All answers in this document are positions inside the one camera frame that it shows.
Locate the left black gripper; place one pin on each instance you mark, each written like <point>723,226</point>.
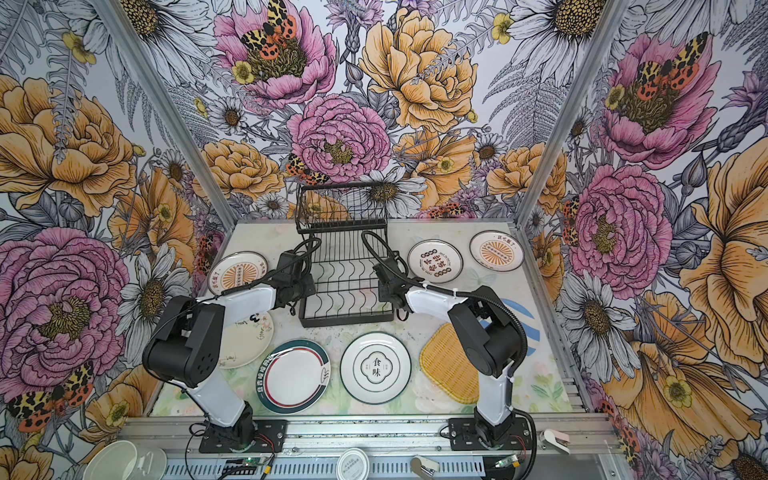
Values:
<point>310,290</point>

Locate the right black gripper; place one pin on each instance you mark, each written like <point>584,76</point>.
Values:
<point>382,296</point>

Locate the white plate with chinese characters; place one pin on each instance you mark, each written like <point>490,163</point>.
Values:
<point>375,368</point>

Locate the yellow woven square plate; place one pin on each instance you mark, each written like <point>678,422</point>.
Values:
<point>445,364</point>

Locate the white plate green red rim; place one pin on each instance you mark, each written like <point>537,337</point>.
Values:
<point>293,377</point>

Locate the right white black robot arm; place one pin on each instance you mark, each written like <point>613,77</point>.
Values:
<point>496,360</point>

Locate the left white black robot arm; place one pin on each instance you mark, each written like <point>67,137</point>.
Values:
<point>185,346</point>

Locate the orange sunburst plate left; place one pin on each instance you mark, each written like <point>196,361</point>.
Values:
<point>235,270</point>

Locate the orange sunburst plate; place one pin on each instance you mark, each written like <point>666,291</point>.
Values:
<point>496,251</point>
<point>235,270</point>

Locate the pale glass plate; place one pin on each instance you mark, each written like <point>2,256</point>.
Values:
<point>245,341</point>

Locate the orange sunburst plate right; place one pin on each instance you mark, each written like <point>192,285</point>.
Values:
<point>496,251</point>

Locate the blue white striped plate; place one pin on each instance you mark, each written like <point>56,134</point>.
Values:
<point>528,321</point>

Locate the round white lid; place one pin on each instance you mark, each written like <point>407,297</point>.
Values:
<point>353,464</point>

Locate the grey clip tool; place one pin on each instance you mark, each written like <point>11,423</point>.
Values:
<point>424,468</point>

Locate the clear plastic cup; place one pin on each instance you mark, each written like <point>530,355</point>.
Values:
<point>123,460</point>

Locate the white plate red ring pattern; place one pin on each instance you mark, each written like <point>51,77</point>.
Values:
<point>436,261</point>

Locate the black wire dish rack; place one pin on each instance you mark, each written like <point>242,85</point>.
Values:
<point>346,286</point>

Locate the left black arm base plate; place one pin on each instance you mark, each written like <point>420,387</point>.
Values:
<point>254,436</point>

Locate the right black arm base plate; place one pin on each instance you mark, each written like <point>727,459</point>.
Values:
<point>475,434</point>

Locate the white clip on rail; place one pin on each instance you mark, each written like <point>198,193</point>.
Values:
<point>556,440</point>

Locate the aluminium front rail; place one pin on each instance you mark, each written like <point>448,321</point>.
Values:
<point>590,434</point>

